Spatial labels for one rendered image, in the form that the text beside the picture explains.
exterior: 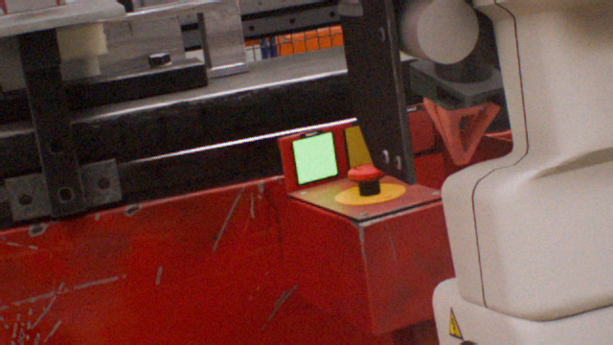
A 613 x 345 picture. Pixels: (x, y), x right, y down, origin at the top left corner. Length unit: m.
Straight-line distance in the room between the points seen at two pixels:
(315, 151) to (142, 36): 0.32
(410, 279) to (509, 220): 0.46
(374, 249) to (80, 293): 0.41
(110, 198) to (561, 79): 0.77
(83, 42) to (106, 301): 0.31
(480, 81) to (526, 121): 0.42
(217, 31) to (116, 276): 0.33
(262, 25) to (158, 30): 0.31
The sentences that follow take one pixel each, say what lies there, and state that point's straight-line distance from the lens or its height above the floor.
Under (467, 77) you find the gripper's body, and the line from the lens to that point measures 1.25.
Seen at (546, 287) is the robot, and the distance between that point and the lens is 0.81.
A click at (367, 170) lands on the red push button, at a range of 1.27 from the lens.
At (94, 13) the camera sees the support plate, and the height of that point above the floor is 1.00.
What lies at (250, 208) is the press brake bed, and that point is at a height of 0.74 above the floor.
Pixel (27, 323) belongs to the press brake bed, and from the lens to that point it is 1.49.
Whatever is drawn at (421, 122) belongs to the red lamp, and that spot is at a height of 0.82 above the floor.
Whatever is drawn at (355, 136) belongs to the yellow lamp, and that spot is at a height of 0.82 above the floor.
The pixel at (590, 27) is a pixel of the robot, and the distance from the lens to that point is 0.79.
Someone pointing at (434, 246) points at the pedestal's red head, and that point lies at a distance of 1.26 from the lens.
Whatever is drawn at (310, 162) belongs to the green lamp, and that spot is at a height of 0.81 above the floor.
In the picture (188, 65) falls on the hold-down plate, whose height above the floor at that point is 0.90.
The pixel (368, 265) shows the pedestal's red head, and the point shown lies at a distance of 1.22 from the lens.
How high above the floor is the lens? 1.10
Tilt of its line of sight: 13 degrees down
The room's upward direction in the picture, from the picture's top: 8 degrees counter-clockwise
